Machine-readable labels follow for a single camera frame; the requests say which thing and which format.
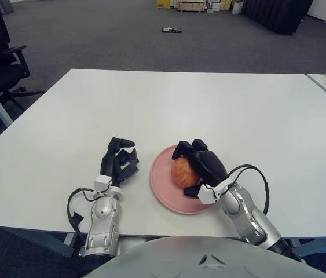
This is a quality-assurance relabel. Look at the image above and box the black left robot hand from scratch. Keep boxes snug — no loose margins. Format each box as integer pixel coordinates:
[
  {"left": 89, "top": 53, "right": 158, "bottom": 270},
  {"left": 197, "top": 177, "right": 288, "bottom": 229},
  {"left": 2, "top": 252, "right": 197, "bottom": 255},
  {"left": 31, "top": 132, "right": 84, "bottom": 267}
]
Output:
[{"left": 100, "top": 136, "right": 141, "bottom": 188}]

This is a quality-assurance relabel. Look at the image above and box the blue-grey table frame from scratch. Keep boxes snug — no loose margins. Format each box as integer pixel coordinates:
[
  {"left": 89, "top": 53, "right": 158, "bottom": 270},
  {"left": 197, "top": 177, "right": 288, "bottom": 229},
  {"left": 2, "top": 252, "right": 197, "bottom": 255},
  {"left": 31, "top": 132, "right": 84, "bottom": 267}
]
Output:
[{"left": 5, "top": 226, "right": 326, "bottom": 259}]

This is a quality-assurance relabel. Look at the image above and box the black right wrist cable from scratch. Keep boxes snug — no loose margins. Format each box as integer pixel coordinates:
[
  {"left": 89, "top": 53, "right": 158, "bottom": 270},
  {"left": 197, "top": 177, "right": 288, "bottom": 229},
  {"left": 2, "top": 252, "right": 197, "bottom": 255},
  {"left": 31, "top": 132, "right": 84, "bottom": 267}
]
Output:
[{"left": 225, "top": 164, "right": 270, "bottom": 215}]

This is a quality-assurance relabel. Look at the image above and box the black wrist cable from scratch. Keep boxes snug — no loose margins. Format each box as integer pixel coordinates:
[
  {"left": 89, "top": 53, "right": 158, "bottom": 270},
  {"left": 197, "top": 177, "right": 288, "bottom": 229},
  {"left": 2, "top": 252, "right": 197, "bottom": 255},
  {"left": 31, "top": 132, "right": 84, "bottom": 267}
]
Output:
[
  {"left": 66, "top": 187, "right": 100, "bottom": 242},
  {"left": 225, "top": 164, "right": 270, "bottom": 215}
]

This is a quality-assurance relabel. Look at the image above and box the red apple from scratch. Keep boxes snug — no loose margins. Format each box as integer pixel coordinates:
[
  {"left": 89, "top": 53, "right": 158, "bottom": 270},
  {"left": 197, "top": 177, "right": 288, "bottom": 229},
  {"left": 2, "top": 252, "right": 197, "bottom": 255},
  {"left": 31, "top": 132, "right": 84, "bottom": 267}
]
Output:
[{"left": 171, "top": 156, "right": 203, "bottom": 189}]

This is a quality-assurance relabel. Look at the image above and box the pink round plate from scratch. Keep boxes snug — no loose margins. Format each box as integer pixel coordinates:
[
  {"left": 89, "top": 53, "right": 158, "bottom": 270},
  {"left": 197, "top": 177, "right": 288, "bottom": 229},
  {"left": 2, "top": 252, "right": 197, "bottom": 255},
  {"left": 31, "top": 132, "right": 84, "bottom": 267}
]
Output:
[{"left": 150, "top": 144, "right": 219, "bottom": 215}]

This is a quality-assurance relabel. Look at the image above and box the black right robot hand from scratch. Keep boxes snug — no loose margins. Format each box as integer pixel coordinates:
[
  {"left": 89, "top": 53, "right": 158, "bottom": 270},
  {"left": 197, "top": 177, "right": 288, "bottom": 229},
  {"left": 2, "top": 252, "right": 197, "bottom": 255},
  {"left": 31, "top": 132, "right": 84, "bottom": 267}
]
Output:
[{"left": 171, "top": 138, "right": 229, "bottom": 200}]

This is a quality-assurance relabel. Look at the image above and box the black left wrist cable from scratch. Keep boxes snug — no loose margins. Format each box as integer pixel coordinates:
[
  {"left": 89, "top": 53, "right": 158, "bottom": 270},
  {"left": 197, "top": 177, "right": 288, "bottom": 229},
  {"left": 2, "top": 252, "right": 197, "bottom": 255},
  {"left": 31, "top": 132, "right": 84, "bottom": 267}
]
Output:
[{"left": 66, "top": 187, "right": 100, "bottom": 242}]

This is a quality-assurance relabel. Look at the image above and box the wooden pallet crate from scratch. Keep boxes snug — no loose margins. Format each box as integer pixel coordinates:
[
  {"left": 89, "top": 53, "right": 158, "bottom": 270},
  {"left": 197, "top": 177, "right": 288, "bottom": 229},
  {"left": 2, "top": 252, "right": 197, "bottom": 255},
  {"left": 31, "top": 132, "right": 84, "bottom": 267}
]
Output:
[{"left": 177, "top": 0, "right": 207, "bottom": 13}]

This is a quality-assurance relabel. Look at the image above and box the black partition screen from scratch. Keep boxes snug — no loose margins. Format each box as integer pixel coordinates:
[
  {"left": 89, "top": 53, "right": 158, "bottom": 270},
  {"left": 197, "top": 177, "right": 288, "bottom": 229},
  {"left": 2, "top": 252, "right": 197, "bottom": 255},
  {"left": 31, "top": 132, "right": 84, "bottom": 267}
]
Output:
[{"left": 241, "top": 0, "right": 314, "bottom": 36}]

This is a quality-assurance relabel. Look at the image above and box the grey robot torso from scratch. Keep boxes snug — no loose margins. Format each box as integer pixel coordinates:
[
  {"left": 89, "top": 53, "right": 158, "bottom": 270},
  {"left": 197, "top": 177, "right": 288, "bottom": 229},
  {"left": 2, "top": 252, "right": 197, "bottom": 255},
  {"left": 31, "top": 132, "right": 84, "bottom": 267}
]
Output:
[{"left": 83, "top": 235, "right": 326, "bottom": 278}]

